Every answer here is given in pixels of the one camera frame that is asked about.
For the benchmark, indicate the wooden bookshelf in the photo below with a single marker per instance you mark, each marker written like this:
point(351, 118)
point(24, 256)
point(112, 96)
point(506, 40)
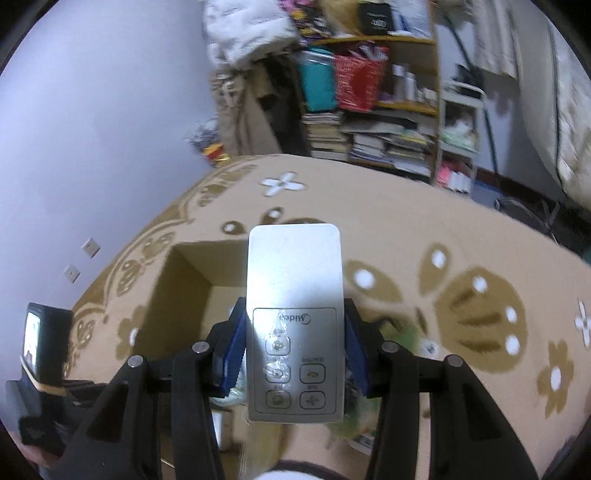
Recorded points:
point(400, 134)

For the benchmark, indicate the red gift bag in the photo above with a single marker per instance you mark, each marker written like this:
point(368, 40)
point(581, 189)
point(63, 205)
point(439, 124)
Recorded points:
point(358, 80)

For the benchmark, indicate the colourful snack bag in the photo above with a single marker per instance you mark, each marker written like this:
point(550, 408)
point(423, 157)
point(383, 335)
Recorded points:
point(204, 137)

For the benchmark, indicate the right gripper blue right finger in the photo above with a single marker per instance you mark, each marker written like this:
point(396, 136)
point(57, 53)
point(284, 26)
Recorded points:
point(470, 436)

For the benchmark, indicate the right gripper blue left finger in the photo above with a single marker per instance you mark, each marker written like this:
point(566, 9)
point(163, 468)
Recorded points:
point(119, 437)

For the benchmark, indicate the tan hanging coat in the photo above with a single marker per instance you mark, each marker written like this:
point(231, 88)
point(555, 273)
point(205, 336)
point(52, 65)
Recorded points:
point(242, 125)

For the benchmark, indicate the teal storage bag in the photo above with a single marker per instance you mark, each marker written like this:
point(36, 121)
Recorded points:
point(316, 67)

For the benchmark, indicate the white puffer jacket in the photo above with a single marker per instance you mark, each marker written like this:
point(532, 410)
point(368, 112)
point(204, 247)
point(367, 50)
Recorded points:
point(239, 33)

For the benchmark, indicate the cardboard box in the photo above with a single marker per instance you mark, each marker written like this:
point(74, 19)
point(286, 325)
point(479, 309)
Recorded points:
point(197, 288)

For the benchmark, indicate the beige curtain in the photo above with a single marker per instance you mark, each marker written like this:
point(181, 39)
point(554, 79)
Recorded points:
point(495, 37)

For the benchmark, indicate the stack of books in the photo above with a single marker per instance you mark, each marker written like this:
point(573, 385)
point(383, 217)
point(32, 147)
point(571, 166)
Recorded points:
point(325, 137)

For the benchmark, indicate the white square power adapter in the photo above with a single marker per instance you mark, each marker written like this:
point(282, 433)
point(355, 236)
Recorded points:
point(228, 428)

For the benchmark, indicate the round cartoon earphone case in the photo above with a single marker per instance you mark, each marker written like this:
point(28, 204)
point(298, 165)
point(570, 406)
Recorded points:
point(237, 395)

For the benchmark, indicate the white rolling cart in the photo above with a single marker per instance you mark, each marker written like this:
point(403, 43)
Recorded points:
point(461, 108)

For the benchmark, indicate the blonde wig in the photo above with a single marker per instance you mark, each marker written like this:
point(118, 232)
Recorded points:
point(341, 15)

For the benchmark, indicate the cream padded office chair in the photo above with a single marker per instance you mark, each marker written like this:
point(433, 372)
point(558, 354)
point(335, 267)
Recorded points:
point(555, 100)

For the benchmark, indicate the black box with 40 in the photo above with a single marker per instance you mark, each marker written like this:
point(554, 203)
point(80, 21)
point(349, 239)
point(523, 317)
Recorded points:
point(375, 18)

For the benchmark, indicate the white Audeo remote control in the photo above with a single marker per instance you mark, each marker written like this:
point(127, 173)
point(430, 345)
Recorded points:
point(295, 340)

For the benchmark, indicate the wall socket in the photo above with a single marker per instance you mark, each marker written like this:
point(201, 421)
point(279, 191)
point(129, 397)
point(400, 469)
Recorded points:
point(71, 273)
point(91, 247)

